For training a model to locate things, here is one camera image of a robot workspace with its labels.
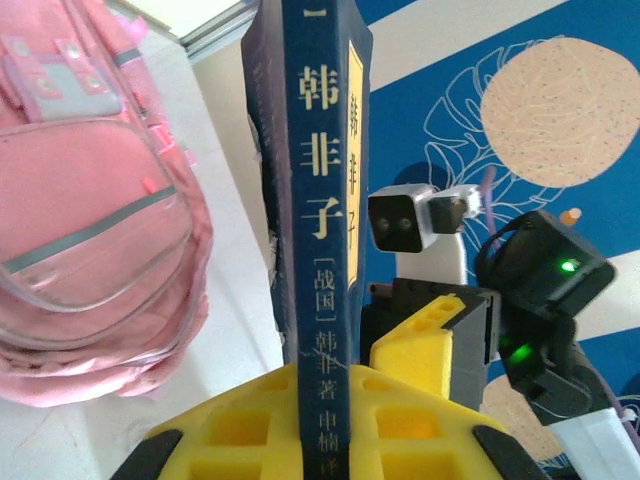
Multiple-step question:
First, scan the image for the pink backpack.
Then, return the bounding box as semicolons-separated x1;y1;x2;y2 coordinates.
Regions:
0;0;216;409

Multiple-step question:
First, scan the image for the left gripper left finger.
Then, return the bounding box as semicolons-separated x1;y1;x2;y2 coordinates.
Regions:
112;362;304;480

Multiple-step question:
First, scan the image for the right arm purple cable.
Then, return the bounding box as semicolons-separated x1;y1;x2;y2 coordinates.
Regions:
482;167;640;424

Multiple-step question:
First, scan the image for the thin aluminium edge strip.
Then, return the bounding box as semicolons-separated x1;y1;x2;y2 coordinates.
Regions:
182;0;261;59

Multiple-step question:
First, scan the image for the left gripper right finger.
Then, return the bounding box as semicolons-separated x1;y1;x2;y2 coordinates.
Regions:
349;363;549;480

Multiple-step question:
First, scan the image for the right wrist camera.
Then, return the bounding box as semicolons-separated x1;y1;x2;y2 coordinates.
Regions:
368;183;485;254

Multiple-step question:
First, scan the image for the navy book with yellow label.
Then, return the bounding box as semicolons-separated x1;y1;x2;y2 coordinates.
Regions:
239;0;375;480

